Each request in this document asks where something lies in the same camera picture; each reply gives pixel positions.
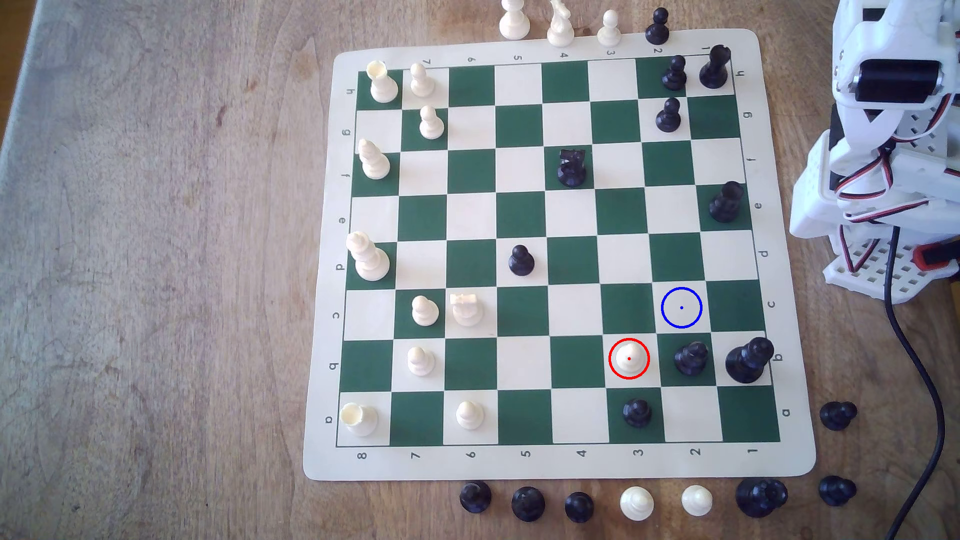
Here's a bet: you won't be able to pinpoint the white chess knight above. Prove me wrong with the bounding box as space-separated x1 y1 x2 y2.
546 0 576 48
449 292 485 327

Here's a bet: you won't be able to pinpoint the black chess knight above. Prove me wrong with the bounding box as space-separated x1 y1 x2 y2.
556 147 588 189

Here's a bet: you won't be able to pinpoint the white chess bishop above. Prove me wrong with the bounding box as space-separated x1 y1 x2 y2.
499 0 531 41
619 486 655 522
357 138 392 181

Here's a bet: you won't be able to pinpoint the green and white chess mat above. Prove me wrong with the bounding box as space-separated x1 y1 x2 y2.
302 28 817 483

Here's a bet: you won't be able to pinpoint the white chess rook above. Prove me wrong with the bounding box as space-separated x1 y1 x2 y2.
339 402 379 438
366 60 401 105

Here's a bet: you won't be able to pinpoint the black chess rook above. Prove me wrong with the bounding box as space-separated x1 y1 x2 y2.
699 44 732 90

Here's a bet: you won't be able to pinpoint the black chess queen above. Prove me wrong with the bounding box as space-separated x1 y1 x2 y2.
735 477 789 519

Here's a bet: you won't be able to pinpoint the white queen left edge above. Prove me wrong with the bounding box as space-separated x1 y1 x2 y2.
345 231 392 283

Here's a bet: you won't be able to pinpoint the red connector clamp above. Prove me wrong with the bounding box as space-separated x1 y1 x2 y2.
912 241 960 273

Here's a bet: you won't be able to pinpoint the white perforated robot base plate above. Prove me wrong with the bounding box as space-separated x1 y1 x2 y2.
823 238 960 306

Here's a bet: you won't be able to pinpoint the red black white servo wires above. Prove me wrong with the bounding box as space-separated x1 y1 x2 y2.
834 90 960 275

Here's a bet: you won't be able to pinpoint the black cable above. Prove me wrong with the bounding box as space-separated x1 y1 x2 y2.
879 225 948 540

